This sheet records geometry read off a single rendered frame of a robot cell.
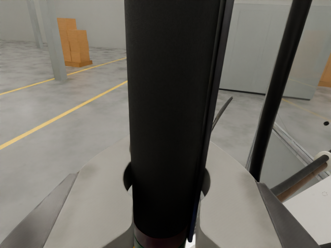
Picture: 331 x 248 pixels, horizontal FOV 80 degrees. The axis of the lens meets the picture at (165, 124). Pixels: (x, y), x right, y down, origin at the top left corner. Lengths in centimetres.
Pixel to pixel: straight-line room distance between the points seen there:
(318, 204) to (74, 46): 821
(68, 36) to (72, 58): 75
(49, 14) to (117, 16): 799
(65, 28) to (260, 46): 632
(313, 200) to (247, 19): 516
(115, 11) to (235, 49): 965
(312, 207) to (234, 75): 520
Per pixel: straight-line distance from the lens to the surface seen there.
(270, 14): 559
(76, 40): 821
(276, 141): 145
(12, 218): 232
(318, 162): 36
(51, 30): 623
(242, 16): 553
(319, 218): 54
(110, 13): 1409
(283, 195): 29
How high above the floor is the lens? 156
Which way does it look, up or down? 27 degrees down
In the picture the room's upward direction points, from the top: 3 degrees clockwise
